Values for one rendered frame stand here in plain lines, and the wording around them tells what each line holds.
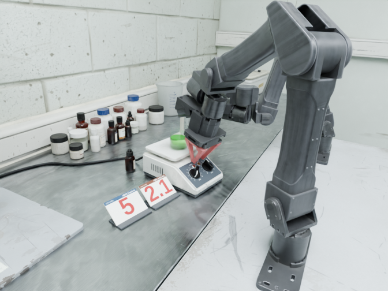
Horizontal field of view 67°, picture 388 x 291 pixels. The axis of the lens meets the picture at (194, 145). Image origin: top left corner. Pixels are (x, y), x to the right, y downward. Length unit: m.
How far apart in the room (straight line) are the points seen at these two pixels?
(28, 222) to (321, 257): 0.61
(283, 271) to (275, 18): 0.43
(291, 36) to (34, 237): 0.59
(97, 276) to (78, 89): 0.79
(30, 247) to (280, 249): 0.47
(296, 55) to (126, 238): 0.47
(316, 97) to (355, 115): 1.67
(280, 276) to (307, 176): 0.19
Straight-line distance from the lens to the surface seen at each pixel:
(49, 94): 1.13
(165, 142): 0.87
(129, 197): 0.71
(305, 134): 0.50
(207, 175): 0.80
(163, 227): 0.67
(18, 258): 0.65
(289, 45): 0.48
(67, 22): 1.17
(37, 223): 0.72
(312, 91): 0.47
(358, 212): 0.85
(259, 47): 0.56
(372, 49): 2.04
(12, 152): 1.04
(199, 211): 0.72
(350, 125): 2.16
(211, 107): 0.69
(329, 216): 0.80
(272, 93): 0.99
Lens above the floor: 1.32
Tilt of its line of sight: 23 degrees down
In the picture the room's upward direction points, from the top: 3 degrees clockwise
